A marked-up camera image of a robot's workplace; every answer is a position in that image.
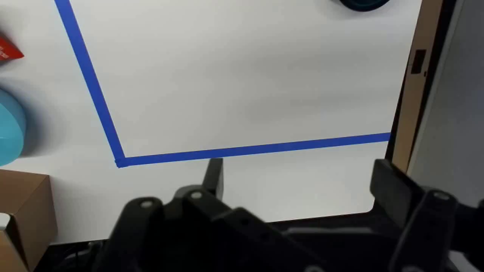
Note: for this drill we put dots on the light blue bowl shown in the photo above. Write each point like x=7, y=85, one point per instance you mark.
x=10, y=129

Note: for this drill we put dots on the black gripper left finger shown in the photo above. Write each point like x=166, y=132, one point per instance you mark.
x=167, y=232

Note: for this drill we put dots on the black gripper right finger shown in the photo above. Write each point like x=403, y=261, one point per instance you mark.
x=424, y=227

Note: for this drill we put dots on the brown cardboard box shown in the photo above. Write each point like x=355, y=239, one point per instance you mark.
x=25, y=212

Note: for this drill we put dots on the red snack package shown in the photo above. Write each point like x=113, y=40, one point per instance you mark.
x=8, y=51

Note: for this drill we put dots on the dark teal mug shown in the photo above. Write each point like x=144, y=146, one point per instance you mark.
x=364, y=4

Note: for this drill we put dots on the blue tape strip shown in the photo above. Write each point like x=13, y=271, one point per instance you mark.
x=91, y=76
x=252, y=150

